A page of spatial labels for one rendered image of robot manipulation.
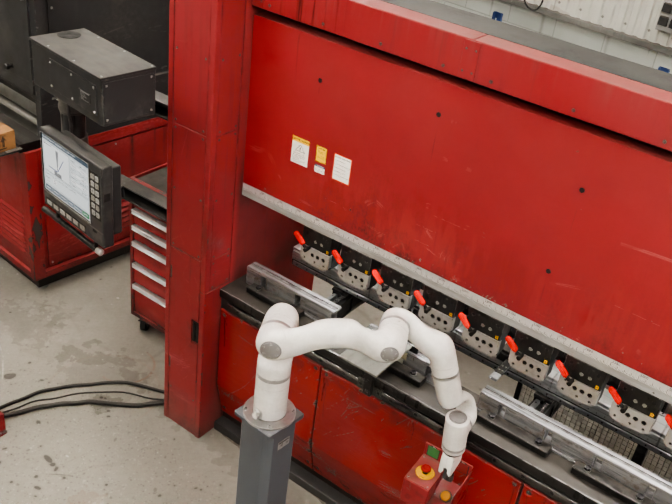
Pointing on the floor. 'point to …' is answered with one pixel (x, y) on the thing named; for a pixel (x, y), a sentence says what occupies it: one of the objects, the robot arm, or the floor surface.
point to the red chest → (148, 255)
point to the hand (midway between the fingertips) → (448, 476)
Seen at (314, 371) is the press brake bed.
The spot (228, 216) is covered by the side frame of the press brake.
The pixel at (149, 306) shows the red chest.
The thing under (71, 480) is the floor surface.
